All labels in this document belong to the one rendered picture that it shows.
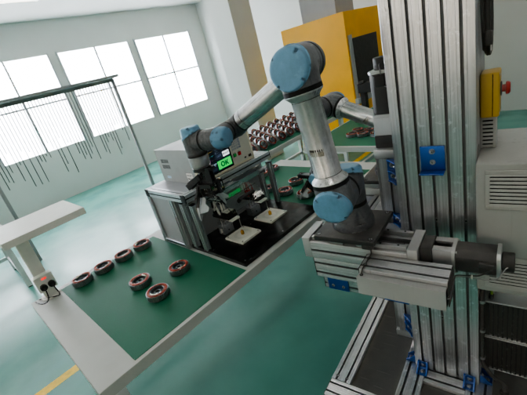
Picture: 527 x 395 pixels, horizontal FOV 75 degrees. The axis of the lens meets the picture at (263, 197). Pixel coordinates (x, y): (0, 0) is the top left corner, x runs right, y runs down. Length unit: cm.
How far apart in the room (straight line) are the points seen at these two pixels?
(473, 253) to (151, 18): 883
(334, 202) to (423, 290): 36
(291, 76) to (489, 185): 67
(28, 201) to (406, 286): 748
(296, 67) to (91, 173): 752
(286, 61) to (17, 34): 749
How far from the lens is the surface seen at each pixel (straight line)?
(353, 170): 117
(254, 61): 597
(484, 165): 120
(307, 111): 100
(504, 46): 651
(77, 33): 856
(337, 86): 539
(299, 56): 96
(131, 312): 178
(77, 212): 194
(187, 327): 156
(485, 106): 128
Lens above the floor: 167
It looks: 22 degrees down
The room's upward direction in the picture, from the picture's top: 15 degrees counter-clockwise
